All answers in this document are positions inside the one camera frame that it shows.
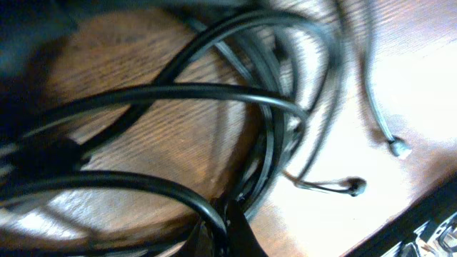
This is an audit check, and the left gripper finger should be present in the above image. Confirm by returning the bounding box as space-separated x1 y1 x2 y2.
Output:
176 200 268 257

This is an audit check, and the black usb cable long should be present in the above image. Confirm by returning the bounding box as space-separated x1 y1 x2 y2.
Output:
1 10 342 234

